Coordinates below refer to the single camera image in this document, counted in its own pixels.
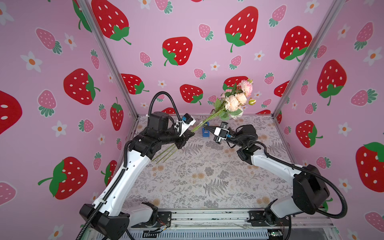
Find blue tape dispenser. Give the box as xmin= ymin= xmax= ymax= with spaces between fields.
xmin=202 ymin=128 xmax=210 ymax=138

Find pink flower bouquet green stems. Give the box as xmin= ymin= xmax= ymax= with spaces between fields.
xmin=151 ymin=78 xmax=257 ymax=164

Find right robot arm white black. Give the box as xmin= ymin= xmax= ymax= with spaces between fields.
xmin=205 ymin=122 xmax=348 ymax=226

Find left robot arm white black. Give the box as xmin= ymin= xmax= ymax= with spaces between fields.
xmin=77 ymin=112 xmax=196 ymax=240

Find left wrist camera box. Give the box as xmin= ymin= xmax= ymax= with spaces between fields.
xmin=175 ymin=113 xmax=196 ymax=137

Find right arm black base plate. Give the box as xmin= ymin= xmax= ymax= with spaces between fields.
xmin=247 ymin=211 xmax=289 ymax=227

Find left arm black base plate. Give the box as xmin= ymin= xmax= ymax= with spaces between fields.
xmin=131 ymin=211 xmax=172 ymax=229

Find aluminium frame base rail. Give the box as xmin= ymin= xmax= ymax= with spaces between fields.
xmin=82 ymin=207 xmax=340 ymax=240

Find left aluminium corner post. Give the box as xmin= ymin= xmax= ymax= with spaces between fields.
xmin=78 ymin=0 xmax=139 ymax=120

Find aluminium corner post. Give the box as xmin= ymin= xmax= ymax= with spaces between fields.
xmin=78 ymin=0 xmax=139 ymax=120
xmin=272 ymin=0 xmax=346 ymax=118

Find right aluminium corner post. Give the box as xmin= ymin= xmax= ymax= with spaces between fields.
xmin=272 ymin=0 xmax=346 ymax=118

